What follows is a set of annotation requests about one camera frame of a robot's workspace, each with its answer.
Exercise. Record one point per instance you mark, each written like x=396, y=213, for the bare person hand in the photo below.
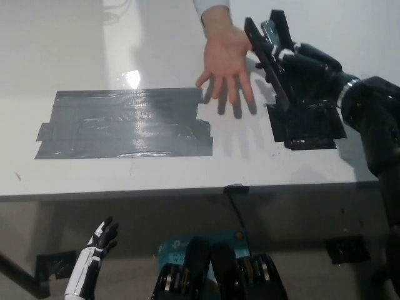
x=223, y=56

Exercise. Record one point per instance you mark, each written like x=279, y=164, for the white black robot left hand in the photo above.
x=82, y=268

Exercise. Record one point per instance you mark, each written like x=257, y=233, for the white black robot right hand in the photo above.
x=309, y=72

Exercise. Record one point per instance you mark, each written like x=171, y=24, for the black robot torso teal top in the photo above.
x=220, y=272

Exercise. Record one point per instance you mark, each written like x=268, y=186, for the black tape patch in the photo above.
x=309, y=128

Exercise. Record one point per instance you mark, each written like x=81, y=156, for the black table leg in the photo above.
x=18, y=268

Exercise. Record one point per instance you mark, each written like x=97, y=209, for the grey duct tape patch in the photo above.
x=125, y=125

